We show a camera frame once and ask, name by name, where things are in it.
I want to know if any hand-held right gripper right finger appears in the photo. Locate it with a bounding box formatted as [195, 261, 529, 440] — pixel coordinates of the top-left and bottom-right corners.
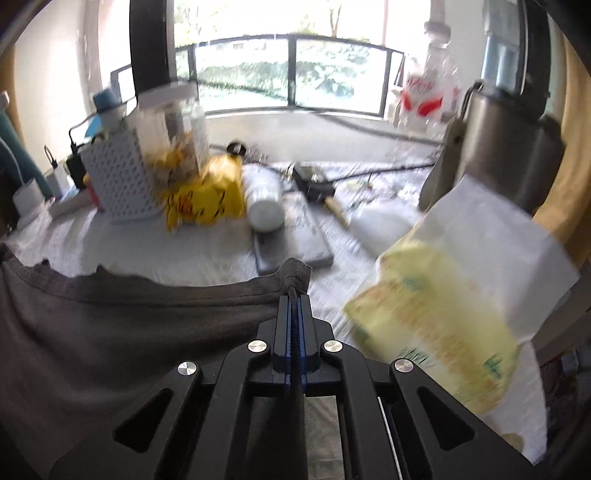
[295, 295, 539, 480]

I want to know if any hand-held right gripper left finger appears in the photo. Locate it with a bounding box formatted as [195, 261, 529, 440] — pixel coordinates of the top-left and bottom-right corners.
[48, 295, 296, 480]

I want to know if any grey t-shirt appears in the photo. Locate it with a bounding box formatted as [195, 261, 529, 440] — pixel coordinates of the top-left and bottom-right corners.
[0, 242, 315, 467]

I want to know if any white quilted table cover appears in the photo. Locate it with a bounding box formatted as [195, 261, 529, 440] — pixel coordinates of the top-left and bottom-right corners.
[0, 159, 550, 467]

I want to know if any grey flat box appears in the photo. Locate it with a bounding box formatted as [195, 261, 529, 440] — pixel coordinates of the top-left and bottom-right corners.
[252, 191, 334, 273]

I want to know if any small wooden stick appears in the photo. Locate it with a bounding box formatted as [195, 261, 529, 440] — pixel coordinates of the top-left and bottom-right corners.
[325, 196, 352, 229]

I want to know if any white plastic bottle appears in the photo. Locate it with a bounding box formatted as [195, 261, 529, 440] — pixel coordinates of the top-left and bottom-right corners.
[242, 164, 286, 234]

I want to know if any yellow tissue pack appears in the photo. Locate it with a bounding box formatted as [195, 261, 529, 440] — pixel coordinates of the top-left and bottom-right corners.
[342, 175, 580, 416]

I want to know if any black power adapter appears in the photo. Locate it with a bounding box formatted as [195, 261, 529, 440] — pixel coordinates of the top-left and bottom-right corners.
[293, 164, 335, 201]

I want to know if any yellow snack bag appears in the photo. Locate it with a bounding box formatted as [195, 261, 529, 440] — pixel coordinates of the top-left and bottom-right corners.
[159, 154, 247, 234]

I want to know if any white perforated basket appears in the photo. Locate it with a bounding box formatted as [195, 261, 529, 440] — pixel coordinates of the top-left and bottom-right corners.
[81, 127, 169, 224]

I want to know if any clear snack jar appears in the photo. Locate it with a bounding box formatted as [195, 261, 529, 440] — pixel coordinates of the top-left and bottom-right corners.
[136, 83, 211, 185]

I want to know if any white power strip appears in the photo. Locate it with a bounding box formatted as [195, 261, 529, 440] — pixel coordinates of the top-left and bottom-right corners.
[48, 187, 100, 217]

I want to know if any balcony railing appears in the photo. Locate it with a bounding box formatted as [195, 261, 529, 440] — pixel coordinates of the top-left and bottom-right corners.
[175, 34, 407, 118]

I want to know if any black charger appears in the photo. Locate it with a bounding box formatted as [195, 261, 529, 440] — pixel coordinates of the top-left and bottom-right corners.
[66, 129, 89, 188]

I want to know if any clear water bottle red label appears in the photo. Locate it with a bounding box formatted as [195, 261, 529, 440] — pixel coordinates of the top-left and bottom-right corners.
[394, 21, 462, 139]

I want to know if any steel thermos mug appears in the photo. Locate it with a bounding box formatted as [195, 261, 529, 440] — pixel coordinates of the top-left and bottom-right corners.
[418, 80, 566, 215]

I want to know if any white charger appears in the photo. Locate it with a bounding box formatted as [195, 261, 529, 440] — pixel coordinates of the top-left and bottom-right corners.
[44, 145, 70, 199]

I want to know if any white desk lamp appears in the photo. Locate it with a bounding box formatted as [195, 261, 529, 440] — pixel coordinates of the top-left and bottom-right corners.
[0, 92, 47, 217]

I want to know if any yellow curtain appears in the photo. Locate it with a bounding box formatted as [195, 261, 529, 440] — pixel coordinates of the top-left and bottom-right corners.
[531, 28, 591, 278]

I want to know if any hanging grey cloth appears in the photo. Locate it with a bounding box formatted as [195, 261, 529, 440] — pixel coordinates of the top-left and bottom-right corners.
[480, 0, 522, 97]

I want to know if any long black cable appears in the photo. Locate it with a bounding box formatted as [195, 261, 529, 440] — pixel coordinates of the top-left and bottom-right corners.
[259, 157, 446, 185]

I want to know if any dark window frame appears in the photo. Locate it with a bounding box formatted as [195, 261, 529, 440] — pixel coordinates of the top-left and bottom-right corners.
[129, 0, 552, 121]

